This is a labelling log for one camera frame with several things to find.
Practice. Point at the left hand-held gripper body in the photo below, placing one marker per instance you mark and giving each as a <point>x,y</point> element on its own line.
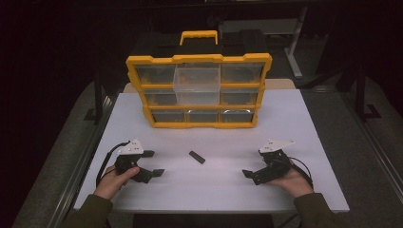
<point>130,148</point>

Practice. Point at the black metal stand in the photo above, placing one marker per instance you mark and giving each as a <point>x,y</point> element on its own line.
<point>360,91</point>
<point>98,98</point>

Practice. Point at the person's right hand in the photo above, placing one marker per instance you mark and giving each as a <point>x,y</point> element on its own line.
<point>293,183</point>

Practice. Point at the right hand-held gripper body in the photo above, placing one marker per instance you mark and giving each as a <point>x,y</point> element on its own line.
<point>277,160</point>

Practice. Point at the person's left hand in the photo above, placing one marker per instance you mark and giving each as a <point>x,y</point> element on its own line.
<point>109,185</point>

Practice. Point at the white desk with metal leg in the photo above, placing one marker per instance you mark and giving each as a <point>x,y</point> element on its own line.
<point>269,26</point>

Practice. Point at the set of clear organizer drawers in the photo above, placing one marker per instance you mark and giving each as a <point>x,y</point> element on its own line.
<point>157,74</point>

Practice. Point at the small black rectangular stick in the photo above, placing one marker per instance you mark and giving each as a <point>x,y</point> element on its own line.
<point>197,157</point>

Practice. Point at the aluminium frame rail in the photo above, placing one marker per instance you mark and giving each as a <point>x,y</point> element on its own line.
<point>84,158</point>
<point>374,145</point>

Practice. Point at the yellow black organizer case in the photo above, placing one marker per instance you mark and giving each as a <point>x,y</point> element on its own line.
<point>199,58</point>

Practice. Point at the large clear plastic drawer bin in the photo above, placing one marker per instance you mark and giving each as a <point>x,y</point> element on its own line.
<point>196,91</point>

